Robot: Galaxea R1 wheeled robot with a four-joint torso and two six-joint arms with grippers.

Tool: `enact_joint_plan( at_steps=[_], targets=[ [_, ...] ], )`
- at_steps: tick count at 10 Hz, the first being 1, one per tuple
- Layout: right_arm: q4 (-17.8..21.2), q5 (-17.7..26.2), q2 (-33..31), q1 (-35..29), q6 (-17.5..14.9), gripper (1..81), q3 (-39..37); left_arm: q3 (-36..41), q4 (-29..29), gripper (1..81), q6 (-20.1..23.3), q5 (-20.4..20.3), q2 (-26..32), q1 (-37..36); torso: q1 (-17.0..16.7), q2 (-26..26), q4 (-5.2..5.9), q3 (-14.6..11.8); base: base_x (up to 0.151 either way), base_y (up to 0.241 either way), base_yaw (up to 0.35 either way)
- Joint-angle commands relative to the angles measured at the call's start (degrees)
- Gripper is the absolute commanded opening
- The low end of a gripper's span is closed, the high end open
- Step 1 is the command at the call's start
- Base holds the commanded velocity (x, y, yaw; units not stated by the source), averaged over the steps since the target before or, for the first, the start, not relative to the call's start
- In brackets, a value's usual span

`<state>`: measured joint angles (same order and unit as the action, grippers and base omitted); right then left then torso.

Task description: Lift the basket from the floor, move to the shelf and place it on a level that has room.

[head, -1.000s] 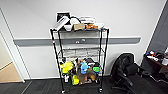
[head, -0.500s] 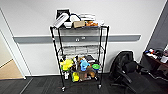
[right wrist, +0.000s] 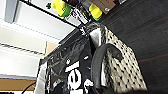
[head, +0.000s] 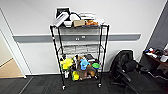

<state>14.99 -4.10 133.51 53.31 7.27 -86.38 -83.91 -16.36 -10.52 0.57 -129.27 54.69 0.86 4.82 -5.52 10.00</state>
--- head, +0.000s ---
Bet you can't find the black flat box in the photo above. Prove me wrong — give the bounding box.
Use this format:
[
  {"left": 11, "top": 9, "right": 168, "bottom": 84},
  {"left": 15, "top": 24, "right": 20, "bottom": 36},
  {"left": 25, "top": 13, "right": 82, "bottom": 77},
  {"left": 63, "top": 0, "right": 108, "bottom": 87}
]
[{"left": 82, "top": 52, "right": 96, "bottom": 61}]

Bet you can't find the blue plush toy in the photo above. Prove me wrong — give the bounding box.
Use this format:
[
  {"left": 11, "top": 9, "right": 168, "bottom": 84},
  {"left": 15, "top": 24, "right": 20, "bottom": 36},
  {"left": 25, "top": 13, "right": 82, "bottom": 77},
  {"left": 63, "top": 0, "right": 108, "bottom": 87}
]
[{"left": 78, "top": 56, "right": 91, "bottom": 71}]

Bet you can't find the green bowl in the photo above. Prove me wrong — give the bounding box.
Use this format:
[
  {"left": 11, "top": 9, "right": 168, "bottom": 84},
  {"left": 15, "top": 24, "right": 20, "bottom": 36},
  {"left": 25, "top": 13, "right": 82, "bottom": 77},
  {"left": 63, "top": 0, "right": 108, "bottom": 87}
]
[{"left": 91, "top": 62, "right": 101, "bottom": 70}]

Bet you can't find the brown cardboard box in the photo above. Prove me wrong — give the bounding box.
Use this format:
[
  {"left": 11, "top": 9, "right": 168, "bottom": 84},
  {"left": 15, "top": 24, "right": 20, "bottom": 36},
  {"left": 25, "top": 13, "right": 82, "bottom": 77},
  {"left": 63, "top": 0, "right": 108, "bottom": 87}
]
[{"left": 72, "top": 19, "right": 86, "bottom": 28}]

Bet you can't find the orange plush toy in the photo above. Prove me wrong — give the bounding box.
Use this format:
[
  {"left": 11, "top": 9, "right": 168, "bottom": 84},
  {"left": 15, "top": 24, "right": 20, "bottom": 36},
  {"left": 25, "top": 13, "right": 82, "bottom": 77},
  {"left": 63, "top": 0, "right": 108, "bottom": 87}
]
[{"left": 85, "top": 19, "right": 100, "bottom": 27}]

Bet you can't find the orange brown toy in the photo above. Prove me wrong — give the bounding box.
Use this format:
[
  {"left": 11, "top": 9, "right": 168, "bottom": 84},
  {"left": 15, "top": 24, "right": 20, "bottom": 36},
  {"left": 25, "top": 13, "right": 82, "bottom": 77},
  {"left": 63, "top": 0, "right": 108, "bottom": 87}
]
[{"left": 86, "top": 67, "right": 96, "bottom": 78}]

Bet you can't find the white bowl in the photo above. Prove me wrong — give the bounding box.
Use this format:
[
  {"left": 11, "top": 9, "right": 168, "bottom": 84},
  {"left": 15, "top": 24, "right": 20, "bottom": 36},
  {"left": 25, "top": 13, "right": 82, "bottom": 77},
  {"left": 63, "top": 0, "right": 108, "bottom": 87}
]
[{"left": 62, "top": 20, "right": 74, "bottom": 28}]

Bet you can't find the white box with print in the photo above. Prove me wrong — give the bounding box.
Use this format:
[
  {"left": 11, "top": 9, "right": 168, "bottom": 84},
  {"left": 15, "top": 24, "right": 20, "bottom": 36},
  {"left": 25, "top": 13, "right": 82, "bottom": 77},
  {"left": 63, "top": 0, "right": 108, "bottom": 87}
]
[{"left": 96, "top": 18, "right": 106, "bottom": 25}]

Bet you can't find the white bag with blue trim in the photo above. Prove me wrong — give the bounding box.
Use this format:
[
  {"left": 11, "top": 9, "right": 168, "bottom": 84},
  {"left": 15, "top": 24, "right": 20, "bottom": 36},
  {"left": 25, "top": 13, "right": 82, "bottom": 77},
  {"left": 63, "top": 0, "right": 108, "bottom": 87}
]
[{"left": 68, "top": 11, "right": 83, "bottom": 23}]

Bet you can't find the white bottle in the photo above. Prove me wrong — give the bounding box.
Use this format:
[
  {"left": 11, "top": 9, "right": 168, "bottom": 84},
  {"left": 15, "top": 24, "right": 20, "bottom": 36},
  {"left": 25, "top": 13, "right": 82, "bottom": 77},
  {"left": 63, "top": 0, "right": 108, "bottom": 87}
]
[{"left": 63, "top": 69, "right": 70, "bottom": 80}]

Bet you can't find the long white box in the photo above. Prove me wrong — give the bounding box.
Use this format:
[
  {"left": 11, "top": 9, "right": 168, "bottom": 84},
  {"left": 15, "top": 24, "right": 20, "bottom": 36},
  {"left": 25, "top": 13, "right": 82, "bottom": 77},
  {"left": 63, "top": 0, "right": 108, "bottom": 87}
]
[{"left": 52, "top": 12, "right": 70, "bottom": 28}]

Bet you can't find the black framed picture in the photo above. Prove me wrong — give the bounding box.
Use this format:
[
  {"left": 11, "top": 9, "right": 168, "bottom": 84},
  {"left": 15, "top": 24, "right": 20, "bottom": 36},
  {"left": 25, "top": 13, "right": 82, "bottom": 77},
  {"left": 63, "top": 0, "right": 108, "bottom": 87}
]
[{"left": 55, "top": 6, "right": 71, "bottom": 20}]

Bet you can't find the black office chair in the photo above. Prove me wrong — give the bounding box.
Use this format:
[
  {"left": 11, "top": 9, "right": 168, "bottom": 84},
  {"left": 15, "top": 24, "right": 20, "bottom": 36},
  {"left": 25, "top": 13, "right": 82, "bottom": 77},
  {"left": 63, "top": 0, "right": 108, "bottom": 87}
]
[{"left": 109, "top": 49, "right": 148, "bottom": 94}]

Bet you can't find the dark wooden desk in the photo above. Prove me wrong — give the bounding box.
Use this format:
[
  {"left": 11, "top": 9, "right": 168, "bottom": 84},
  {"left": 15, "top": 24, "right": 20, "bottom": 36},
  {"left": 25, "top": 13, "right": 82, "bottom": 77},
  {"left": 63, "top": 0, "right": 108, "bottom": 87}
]
[{"left": 139, "top": 47, "right": 168, "bottom": 82}]

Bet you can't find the black wire shelf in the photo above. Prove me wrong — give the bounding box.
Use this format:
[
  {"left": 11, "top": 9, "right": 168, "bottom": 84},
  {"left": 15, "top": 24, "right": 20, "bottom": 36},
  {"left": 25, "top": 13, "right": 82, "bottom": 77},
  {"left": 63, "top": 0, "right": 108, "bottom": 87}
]
[{"left": 49, "top": 23, "right": 111, "bottom": 91}]

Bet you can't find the white wall socket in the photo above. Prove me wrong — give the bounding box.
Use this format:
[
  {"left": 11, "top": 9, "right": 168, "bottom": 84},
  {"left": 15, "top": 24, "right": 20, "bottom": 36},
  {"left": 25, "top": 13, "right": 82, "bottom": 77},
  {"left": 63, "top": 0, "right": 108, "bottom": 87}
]
[
  {"left": 81, "top": 34, "right": 87, "bottom": 40},
  {"left": 74, "top": 36, "right": 81, "bottom": 42}
]

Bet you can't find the long grey wall band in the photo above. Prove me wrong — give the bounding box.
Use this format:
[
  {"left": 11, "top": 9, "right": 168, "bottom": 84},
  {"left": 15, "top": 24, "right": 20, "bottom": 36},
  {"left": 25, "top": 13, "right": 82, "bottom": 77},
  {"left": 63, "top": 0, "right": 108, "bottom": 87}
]
[{"left": 12, "top": 32, "right": 142, "bottom": 43}]

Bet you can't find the white door frame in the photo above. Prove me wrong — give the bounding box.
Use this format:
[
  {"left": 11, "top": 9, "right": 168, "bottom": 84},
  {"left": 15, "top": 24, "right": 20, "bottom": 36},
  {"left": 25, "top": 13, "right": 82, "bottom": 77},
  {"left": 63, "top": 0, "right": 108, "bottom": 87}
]
[{"left": 0, "top": 7, "right": 28, "bottom": 80}]

